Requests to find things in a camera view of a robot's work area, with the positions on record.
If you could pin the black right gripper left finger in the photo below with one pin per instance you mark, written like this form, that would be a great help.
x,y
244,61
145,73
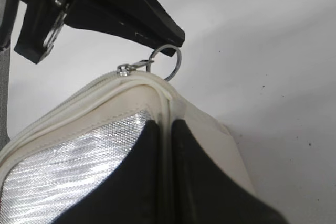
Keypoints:
x,y
131,194

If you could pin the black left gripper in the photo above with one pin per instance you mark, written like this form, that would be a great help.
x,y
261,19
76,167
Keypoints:
x,y
44,20

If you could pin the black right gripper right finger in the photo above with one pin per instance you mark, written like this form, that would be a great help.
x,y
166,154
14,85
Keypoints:
x,y
204,193

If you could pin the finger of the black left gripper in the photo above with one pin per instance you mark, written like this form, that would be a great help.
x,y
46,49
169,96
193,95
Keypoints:
x,y
142,21

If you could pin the cream insulated lunch bag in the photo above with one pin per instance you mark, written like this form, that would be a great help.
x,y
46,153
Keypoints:
x,y
62,157

